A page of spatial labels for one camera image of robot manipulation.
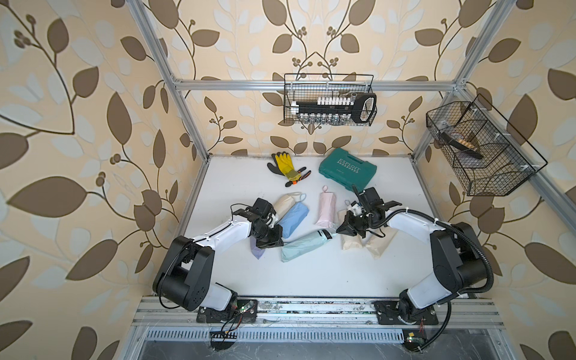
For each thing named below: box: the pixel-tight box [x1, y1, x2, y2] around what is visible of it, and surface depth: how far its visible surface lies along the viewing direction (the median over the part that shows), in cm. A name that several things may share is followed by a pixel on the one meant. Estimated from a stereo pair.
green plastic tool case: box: [318, 147, 378, 190], surface depth 112 cm
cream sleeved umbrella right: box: [366, 226, 399, 261], surface depth 88 cm
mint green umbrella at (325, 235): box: [315, 228, 344, 241], surface depth 88 cm
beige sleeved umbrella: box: [273, 192, 302, 222], surface depth 101 cm
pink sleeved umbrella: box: [315, 185, 337, 228], surface depth 99 cm
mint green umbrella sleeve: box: [280, 229, 337, 263], surface depth 87 cm
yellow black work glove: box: [267, 151, 302, 181], surface depth 118 cm
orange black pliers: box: [285, 166, 312, 188], surface depth 111 cm
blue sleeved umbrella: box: [277, 201, 309, 239], surface depth 98 cm
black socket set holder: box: [291, 93, 378, 124], surface depth 86 cm
